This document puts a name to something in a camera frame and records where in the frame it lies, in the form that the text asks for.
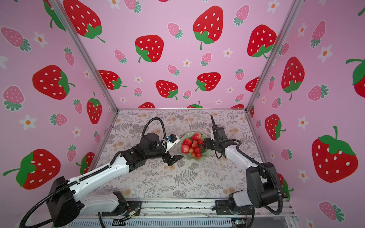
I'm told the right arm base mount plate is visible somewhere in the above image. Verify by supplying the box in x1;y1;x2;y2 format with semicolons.
212;199;254;215

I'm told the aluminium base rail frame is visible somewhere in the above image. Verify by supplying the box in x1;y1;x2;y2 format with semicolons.
67;198;301;228

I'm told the fake red strawberry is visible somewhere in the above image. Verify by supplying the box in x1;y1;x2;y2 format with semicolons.
183;138;192;147

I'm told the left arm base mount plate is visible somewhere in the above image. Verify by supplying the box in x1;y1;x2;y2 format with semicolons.
101;200;142;217

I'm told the light green scalloped fruit bowl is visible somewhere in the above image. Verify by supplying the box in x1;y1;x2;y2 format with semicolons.
179;132;211;161

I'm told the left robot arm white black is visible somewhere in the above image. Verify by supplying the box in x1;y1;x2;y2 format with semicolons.
19;131;183;228

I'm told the yellow red apple with leaf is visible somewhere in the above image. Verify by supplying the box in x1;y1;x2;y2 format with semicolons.
191;133;202;141

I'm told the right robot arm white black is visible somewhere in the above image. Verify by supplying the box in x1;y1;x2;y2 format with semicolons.
203;116;284;215

